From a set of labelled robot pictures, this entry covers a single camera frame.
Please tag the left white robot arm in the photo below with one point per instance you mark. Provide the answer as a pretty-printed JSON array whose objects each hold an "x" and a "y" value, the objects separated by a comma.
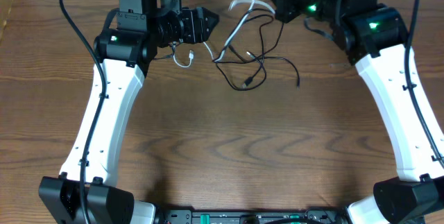
[{"x": 85, "y": 190}]

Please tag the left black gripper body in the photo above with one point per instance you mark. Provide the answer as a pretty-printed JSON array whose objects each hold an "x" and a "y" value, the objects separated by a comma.
[{"x": 200, "y": 23}]

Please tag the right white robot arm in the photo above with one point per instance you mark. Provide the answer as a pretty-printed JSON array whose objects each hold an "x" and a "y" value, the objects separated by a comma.
[{"x": 378, "y": 44}]

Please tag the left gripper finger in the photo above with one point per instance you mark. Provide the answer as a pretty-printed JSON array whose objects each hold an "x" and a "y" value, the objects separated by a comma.
[
  {"x": 210, "y": 18},
  {"x": 207, "y": 30}
]

